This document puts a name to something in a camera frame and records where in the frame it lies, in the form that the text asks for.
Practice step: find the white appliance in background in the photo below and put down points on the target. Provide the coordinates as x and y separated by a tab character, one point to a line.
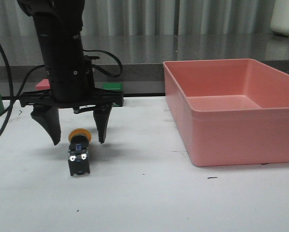
280	17

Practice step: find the green cube block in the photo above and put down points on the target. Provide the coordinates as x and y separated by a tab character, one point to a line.
115	86

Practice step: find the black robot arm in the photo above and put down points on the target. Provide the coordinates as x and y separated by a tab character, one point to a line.
58	25

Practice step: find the dark grey counter bench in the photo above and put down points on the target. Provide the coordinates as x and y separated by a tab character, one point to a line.
142	56

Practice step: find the pink plastic bin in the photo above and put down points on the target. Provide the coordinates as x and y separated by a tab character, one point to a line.
229	111

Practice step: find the yellow push button switch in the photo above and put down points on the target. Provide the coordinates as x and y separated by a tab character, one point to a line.
78	159

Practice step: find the pink cube block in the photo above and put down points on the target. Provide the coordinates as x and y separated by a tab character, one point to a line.
43	85

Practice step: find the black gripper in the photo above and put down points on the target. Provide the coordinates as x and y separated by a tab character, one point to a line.
71	88

